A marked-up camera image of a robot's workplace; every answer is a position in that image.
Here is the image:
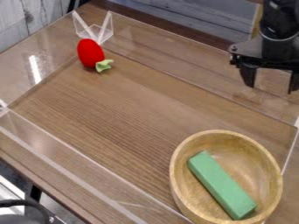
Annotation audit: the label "gold metal chair frame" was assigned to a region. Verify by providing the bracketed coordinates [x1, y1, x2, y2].
[250, 4, 263, 39]

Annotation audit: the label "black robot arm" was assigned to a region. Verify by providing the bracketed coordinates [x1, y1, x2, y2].
[229, 0, 299, 93]

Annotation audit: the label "black cable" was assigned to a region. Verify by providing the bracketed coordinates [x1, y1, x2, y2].
[0, 199, 53, 224]

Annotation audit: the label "wooden brown bowl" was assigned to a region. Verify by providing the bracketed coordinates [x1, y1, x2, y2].
[170, 129, 283, 224]

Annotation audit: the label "clear acrylic corner bracket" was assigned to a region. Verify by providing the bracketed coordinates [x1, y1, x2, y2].
[71, 11, 114, 46]

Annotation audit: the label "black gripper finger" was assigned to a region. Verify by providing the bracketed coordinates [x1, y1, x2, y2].
[239, 63, 258, 88]
[289, 70, 299, 93]

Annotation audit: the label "green rectangular block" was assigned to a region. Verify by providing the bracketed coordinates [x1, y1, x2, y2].
[187, 151, 258, 221]

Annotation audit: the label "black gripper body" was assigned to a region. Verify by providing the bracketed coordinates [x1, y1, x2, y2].
[229, 33, 299, 71]

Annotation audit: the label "clear acrylic front wall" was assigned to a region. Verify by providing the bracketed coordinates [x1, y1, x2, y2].
[0, 101, 191, 224]

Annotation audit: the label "red plush strawberry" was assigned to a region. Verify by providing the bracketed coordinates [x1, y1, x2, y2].
[78, 38, 114, 73]

